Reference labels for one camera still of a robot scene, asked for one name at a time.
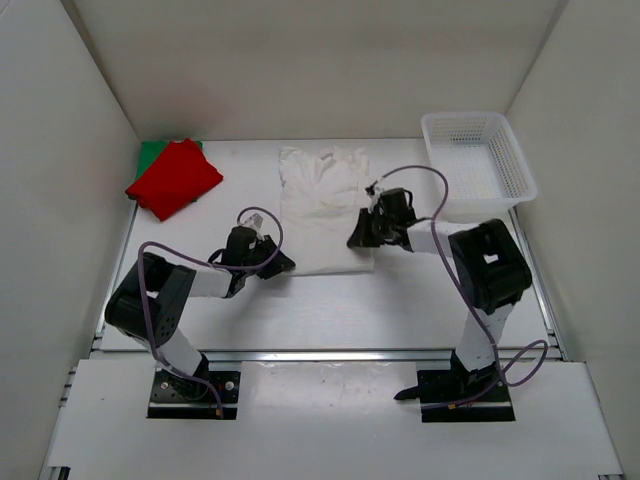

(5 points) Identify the red t shirt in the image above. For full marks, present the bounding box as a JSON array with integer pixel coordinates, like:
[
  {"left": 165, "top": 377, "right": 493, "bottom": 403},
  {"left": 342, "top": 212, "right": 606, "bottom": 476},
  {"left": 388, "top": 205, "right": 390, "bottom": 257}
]
[{"left": 124, "top": 138, "right": 225, "bottom": 222}]

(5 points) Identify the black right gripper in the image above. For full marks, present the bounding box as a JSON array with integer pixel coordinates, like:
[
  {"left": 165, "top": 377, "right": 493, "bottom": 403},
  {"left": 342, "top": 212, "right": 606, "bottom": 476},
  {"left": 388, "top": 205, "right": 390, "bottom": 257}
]
[{"left": 347, "top": 209, "right": 396, "bottom": 249}]

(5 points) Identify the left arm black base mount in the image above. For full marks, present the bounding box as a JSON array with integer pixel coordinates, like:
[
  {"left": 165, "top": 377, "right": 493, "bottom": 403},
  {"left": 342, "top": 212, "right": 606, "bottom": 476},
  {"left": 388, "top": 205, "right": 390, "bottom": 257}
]
[{"left": 147, "top": 368, "right": 241, "bottom": 420}]

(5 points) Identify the green t shirt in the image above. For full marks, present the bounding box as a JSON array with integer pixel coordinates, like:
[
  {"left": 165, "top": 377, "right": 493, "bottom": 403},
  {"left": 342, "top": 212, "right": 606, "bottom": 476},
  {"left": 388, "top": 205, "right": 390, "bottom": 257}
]
[{"left": 127, "top": 140, "right": 204, "bottom": 204}]

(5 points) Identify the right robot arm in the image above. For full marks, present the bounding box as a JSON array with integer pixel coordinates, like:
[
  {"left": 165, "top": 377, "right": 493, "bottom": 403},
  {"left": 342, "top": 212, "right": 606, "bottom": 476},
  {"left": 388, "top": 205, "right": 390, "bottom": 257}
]
[{"left": 347, "top": 187, "right": 532, "bottom": 400}]

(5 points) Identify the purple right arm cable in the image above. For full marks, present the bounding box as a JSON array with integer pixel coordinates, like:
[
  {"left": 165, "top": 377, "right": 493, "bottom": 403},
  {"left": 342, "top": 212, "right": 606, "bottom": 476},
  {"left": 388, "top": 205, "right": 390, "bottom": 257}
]
[{"left": 364, "top": 165, "right": 550, "bottom": 414}]

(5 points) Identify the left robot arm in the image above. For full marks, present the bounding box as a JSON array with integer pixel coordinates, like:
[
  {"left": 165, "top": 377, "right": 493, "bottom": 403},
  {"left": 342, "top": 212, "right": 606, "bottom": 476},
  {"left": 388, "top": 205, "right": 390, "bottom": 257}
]
[{"left": 105, "top": 226, "right": 296, "bottom": 400}]

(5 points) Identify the white plastic basket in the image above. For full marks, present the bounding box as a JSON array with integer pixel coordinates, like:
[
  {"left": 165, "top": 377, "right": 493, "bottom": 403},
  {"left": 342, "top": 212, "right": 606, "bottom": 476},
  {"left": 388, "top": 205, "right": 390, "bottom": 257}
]
[{"left": 421, "top": 111, "right": 538, "bottom": 221}]

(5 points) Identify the white cloth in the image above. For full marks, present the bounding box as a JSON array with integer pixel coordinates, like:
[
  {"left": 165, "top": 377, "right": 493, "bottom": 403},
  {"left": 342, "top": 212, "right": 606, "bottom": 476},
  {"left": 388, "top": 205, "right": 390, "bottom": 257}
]
[{"left": 279, "top": 146, "right": 374, "bottom": 276}]

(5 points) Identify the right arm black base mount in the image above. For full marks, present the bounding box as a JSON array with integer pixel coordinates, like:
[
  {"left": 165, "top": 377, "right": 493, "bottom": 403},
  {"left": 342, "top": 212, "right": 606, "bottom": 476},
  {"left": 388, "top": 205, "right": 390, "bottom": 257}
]
[{"left": 394, "top": 359, "right": 516, "bottom": 423}]

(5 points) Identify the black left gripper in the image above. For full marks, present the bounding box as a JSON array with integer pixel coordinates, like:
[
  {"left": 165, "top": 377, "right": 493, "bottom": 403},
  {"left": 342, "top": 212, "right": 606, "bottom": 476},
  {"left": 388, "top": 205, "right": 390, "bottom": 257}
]
[{"left": 242, "top": 234, "right": 296, "bottom": 279}]

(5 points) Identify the aluminium table edge rail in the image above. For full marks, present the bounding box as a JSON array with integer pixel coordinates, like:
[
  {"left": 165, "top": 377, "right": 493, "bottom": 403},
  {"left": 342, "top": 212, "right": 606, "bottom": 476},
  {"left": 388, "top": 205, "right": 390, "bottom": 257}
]
[{"left": 89, "top": 347, "right": 562, "bottom": 363}]

